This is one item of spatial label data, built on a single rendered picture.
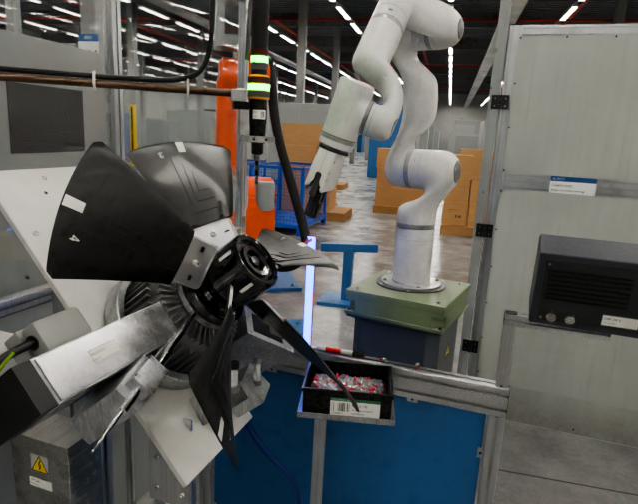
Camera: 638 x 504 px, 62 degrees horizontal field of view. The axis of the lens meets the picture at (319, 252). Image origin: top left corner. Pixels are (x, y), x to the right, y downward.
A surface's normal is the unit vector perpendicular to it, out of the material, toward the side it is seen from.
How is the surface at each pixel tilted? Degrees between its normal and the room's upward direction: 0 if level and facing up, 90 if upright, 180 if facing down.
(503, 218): 90
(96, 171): 70
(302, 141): 90
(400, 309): 90
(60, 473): 90
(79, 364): 50
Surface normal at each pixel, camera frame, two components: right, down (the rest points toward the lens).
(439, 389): -0.34, 0.19
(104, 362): 0.75, -0.53
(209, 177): 0.24, -0.60
